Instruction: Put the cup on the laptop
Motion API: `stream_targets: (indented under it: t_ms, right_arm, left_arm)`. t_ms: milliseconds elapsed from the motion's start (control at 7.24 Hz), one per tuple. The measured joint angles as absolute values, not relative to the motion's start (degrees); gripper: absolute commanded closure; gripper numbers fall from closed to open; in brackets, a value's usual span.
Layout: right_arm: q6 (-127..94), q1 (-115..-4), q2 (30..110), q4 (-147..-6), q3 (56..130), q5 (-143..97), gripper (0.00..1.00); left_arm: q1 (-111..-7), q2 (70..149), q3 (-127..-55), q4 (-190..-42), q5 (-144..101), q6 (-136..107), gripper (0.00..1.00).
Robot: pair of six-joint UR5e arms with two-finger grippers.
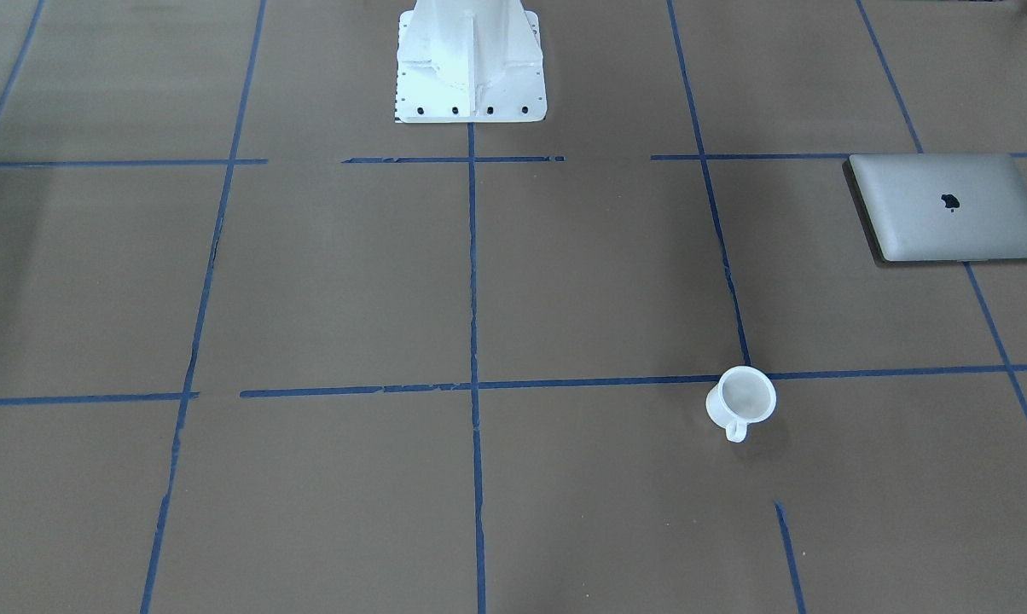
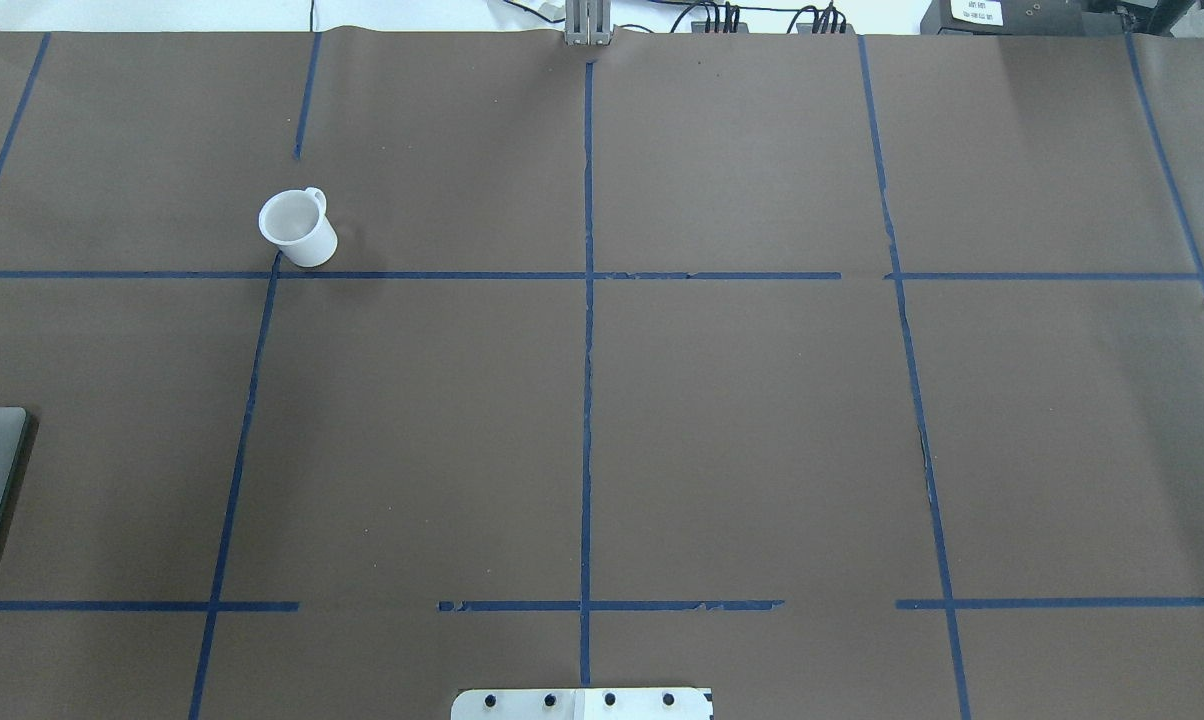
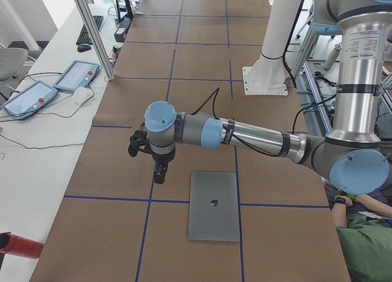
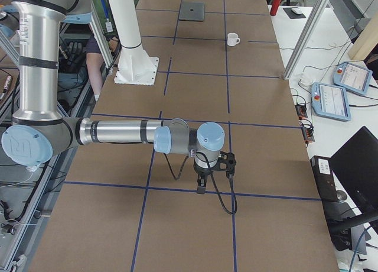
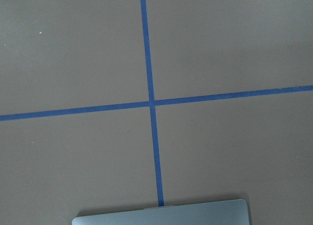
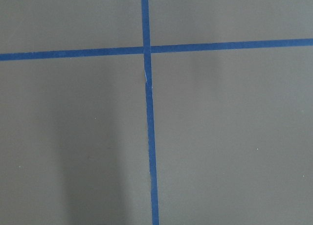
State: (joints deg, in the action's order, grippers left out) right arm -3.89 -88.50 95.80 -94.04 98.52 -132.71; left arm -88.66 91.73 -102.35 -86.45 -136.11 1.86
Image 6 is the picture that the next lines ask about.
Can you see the blue tape strip lengthwise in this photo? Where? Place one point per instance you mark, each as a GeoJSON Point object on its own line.
{"type": "Point", "coordinates": [150, 109]}

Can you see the blue tape strip crosswise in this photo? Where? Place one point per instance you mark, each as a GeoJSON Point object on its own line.
{"type": "Point", "coordinates": [154, 49]}

